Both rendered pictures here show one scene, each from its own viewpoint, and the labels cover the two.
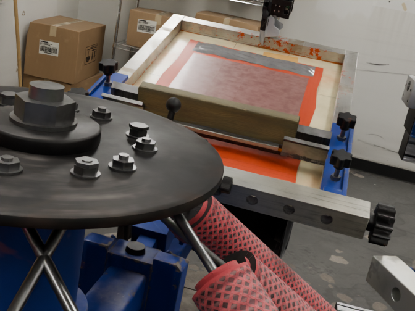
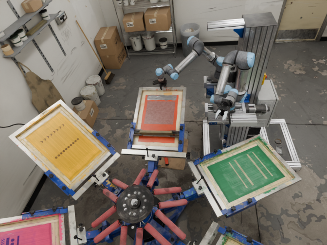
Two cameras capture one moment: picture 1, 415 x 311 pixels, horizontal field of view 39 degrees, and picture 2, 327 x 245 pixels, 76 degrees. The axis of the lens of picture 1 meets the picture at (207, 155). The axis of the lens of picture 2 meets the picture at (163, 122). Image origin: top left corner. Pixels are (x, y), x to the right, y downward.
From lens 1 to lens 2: 1.50 m
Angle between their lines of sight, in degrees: 31
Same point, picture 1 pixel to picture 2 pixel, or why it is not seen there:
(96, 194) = (142, 215)
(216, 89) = (154, 115)
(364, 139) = (213, 35)
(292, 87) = (171, 107)
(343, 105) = (182, 114)
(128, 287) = not seen: hidden behind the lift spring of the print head
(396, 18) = not seen: outside the picture
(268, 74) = (165, 103)
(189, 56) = (146, 103)
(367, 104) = not seen: hidden behind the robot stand
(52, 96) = (134, 202)
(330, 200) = (178, 154)
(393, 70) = (218, 8)
